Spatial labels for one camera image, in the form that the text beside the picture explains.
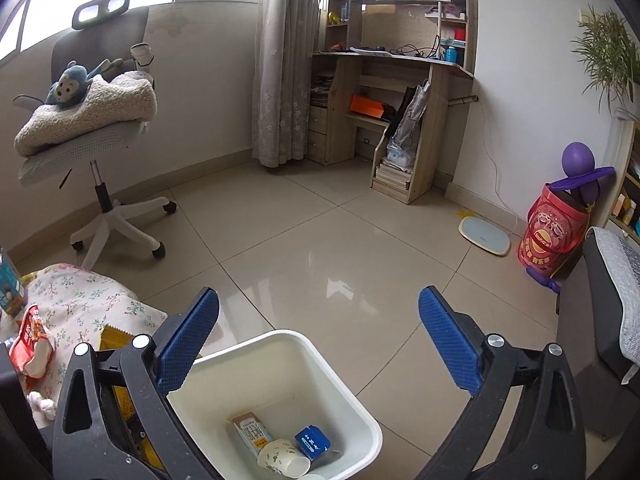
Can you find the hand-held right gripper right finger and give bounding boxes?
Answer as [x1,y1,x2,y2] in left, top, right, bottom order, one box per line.
[415,285,587,480]

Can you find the white plastic trash bin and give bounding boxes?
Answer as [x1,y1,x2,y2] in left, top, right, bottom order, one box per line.
[166,330,383,480]

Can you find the black cables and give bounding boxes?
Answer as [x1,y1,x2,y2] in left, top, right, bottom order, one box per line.
[390,35,443,61]

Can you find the small blue carton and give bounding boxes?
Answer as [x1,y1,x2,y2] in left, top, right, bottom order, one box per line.
[294,424,332,461]

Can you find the black bag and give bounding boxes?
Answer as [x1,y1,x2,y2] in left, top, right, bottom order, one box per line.
[387,87,416,136]

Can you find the beige lace curtain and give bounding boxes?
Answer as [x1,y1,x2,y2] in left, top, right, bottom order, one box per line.
[251,0,357,168]

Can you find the green potted plant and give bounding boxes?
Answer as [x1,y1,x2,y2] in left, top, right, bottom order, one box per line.
[570,5,640,116]

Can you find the purple balloon toy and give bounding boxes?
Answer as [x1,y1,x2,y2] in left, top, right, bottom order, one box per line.
[550,142,613,211]

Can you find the purple plastic stick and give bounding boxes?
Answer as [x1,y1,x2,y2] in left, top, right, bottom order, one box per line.
[526,266,562,293]

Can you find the blue monkey plush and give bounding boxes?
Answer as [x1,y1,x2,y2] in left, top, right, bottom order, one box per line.
[46,59,123,107]

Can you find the grey knitted cushion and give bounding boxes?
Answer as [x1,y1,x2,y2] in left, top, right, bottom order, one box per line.
[587,226,640,356]

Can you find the stack of magazines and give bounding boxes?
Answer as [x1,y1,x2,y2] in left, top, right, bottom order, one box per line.
[310,74,333,108]

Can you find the wooden computer desk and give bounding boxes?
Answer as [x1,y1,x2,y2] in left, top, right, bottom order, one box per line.
[306,0,476,205]

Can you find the white shelf unit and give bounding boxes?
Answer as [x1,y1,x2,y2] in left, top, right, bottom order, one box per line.
[597,110,640,246]

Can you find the cream fleece blanket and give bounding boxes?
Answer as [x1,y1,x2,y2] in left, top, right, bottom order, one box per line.
[14,71,158,157]

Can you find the floral paper cup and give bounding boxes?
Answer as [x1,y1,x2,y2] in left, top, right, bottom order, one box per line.
[257,439,312,476]

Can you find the blue white packet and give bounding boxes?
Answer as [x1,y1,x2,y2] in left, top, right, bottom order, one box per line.
[386,140,416,168]

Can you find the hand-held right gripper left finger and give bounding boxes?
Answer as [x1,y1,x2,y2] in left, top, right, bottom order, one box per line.
[52,287,231,480]

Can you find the yellow snack packet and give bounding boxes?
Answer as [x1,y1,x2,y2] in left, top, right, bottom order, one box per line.
[99,325,166,471]

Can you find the white wall cable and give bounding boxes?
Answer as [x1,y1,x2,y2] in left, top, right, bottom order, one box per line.
[477,95,531,231]

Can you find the red snack packet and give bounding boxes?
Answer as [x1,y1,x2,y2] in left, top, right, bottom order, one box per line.
[9,305,55,378]

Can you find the floral tablecloth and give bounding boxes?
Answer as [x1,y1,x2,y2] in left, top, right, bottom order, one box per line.
[0,262,168,413]

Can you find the red snack bucket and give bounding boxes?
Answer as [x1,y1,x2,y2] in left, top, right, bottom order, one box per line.
[517,182,591,281]

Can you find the silver folded umbrella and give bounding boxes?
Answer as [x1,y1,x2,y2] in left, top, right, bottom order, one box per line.
[394,79,432,161]

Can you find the light blue bathroom scale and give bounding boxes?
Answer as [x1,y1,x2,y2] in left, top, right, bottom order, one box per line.
[459,216,512,256]

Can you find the teal label snack jar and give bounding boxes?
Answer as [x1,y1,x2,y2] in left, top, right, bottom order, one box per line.
[0,247,27,317]

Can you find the stack of books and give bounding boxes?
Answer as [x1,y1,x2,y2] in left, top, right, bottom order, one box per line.
[375,157,413,193]

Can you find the grey office chair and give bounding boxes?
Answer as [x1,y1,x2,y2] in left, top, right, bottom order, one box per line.
[12,0,178,271]

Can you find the dark sofa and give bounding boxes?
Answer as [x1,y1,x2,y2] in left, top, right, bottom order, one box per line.
[555,227,640,443]

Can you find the orange box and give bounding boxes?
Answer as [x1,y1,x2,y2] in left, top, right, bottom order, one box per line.
[348,94,387,121]

